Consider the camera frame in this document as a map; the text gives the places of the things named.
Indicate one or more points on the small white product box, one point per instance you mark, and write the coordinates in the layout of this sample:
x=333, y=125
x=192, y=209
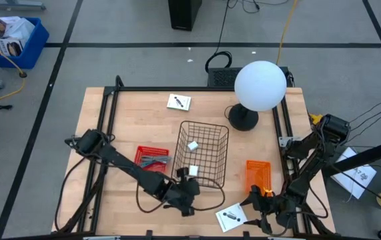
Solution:
x=178, y=102

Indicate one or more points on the blue plastic floor bin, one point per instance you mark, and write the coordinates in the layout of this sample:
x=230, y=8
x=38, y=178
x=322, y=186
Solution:
x=31, y=53

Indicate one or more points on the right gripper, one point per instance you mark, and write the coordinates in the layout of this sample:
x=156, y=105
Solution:
x=277, y=213

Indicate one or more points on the black aluminium table frame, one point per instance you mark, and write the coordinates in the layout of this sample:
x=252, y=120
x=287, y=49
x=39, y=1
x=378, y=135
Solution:
x=193, y=89

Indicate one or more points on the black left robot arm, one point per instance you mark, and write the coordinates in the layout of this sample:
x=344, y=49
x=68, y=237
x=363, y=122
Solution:
x=126, y=166

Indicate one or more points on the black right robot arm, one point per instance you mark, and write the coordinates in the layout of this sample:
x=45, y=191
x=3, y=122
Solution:
x=310, y=156

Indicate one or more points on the white power adapter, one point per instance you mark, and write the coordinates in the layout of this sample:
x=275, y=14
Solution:
x=193, y=145
x=193, y=170

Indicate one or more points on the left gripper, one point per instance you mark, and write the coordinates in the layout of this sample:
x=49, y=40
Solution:
x=178, y=193

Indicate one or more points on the grey side table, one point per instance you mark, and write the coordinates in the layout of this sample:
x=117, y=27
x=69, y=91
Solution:
x=350, y=216

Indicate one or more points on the black ventilated case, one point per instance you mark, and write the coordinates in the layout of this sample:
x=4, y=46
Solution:
x=221, y=77

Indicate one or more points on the orange plastic basket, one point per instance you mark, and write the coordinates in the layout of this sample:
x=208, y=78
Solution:
x=258, y=173

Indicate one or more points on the large white product box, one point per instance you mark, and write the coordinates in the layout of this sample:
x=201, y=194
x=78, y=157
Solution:
x=230, y=217

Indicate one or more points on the black tripod bar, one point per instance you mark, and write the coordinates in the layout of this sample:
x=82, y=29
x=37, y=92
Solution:
x=370, y=155

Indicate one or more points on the white globe lamp black base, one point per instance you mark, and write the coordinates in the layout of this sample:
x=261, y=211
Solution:
x=260, y=85

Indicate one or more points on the white paper sheet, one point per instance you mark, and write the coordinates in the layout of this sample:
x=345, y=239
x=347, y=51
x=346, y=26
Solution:
x=360, y=176

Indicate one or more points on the yellow connector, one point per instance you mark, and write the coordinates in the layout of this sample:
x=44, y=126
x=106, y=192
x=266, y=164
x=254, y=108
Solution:
x=316, y=118

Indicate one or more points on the black computer tower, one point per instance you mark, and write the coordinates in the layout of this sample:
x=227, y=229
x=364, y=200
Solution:
x=183, y=15

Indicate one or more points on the black table clamp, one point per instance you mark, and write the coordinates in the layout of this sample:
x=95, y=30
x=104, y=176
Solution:
x=246, y=235
x=148, y=234

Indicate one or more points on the red plastic basket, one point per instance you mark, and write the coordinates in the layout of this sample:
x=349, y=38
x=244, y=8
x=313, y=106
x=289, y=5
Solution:
x=138, y=150

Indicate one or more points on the black round floor plug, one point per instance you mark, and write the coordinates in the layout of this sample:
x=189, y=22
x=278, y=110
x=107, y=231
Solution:
x=23, y=74

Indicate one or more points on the white printed carton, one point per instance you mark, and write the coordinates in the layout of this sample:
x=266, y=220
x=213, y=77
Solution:
x=5, y=46

